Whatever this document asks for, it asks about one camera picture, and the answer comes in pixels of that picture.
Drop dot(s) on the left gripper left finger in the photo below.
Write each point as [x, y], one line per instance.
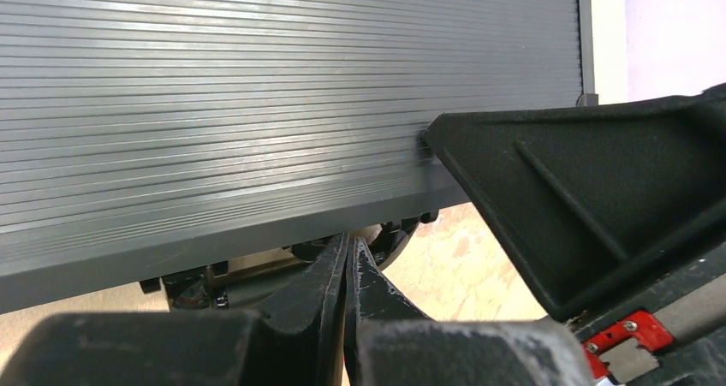
[293, 337]

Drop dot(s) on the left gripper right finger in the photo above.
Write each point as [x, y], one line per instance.
[390, 341]

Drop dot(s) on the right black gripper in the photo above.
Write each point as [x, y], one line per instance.
[591, 203]

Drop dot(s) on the black poker set case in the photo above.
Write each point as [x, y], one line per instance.
[144, 137]

